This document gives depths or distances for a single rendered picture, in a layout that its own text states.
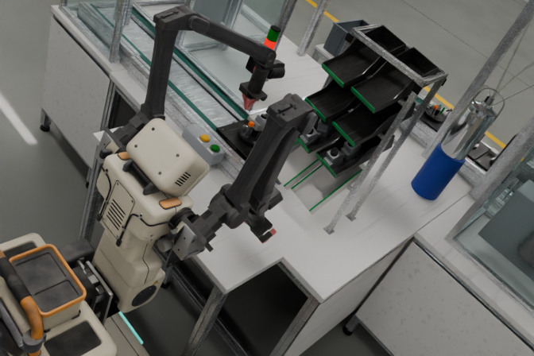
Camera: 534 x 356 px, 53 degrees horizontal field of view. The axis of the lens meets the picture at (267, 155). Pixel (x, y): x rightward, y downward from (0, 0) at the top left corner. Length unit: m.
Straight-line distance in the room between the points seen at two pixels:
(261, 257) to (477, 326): 1.11
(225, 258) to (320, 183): 0.50
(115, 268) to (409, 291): 1.49
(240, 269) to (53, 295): 0.66
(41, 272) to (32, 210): 1.40
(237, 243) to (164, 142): 0.65
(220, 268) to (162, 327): 0.90
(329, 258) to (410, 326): 0.82
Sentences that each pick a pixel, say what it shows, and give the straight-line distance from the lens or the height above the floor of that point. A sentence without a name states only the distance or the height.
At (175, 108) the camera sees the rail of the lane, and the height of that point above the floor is 0.93.
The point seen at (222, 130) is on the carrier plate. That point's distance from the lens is 2.39.
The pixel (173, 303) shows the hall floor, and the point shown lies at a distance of 2.92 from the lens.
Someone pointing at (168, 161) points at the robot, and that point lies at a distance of 1.56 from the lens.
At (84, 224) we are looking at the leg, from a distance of 2.73.
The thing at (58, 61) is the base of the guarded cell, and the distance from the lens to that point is 3.25.
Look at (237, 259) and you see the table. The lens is 2.04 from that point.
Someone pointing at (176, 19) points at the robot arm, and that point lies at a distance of 1.69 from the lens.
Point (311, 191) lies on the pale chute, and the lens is 2.19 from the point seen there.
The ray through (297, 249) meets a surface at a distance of 2.19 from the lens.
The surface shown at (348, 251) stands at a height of 0.86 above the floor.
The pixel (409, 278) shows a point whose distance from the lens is 2.76.
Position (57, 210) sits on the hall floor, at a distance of 3.19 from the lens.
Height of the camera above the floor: 2.37
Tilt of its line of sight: 36 degrees down
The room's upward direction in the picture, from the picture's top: 25 degrees clockwise
